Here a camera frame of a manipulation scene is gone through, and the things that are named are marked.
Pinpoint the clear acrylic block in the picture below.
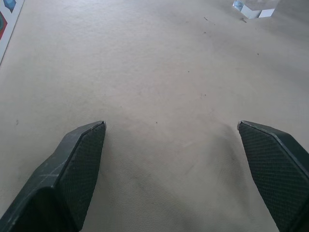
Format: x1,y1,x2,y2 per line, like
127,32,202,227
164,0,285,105
232,0,278,19

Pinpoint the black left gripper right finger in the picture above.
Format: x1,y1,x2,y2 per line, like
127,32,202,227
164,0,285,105
237,120,309,232

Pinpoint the white printed card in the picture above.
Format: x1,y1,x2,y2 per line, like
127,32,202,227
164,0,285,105
0,0,26,66

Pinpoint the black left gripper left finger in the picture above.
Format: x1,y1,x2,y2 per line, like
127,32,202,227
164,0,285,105
0,120,107,232

